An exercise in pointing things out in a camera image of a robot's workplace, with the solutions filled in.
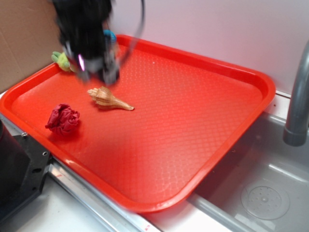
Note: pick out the brown cardboard panel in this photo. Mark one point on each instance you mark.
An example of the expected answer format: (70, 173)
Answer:
(28, 36)

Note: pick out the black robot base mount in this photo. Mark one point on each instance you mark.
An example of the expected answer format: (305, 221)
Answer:
(23, 168)

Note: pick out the round sink drain cover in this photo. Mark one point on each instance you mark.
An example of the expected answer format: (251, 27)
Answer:
(265, 200)

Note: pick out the red plastic tray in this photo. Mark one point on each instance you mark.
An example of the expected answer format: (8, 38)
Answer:
(189, 110)

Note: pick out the tan spiral seashell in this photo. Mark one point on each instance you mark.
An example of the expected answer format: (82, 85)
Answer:
(105, 100)

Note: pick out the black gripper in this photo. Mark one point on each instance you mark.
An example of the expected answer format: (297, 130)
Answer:
(83, 40)

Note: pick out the green plush frog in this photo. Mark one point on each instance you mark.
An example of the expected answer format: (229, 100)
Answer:
(62, 61)

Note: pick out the blue textured ball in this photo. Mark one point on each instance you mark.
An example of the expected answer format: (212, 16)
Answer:
(110, 35)

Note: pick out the stainless steel sink basin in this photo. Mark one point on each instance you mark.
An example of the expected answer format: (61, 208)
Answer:
(260, 154)

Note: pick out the grey sink faucet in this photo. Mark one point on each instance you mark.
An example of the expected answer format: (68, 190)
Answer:
(297, 123)

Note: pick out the crumpled red paper ball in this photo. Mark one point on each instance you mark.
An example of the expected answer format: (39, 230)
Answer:
(63, 120)

